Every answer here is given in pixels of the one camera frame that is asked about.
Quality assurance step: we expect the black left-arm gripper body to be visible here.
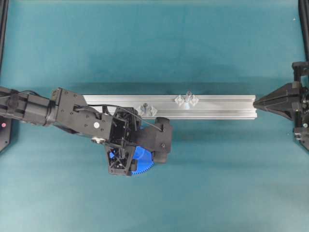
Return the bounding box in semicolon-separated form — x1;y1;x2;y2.
101;106;141;145

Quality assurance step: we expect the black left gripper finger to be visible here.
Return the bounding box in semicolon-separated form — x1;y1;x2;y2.
105;143;138;176

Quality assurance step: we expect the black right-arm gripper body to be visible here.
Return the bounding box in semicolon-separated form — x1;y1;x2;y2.
292;61;309;128

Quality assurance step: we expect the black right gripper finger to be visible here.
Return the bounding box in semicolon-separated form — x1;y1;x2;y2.
254;83;296;104
253;102;295;120

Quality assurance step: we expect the large blue plastic gear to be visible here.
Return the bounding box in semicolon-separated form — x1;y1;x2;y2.
108;145;154;177

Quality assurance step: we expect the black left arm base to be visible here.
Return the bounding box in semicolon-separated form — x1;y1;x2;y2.
0;116;12;152

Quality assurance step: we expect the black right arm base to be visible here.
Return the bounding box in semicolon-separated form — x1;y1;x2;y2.
293;127;309;151

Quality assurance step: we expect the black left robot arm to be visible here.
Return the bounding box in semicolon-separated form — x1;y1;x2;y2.
0;87;140;176

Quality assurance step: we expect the long steel shaft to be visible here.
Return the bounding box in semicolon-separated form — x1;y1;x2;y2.
184;91;192;110

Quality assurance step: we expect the clear bracket under short shaft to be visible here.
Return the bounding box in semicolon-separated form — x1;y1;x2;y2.
136;105;157;117

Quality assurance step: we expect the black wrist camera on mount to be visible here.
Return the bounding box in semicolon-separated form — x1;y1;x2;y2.
132;117;172;163

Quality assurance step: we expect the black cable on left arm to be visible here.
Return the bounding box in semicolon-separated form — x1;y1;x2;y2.
74;104;163;133

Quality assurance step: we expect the clear bracket under long shaft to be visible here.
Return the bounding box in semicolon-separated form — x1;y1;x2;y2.
174;95;199;106

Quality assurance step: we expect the silver aluminium extrusion rail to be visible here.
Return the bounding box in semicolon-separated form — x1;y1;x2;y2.
84;94;257;120

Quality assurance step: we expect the black frame post right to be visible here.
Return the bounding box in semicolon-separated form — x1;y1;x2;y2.
298;0;309;61

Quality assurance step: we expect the black frame post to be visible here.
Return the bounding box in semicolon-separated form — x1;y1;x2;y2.
298;0;309;61
0;0;9;66

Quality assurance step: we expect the black frame post left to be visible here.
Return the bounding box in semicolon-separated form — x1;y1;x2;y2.
0;0;9;66

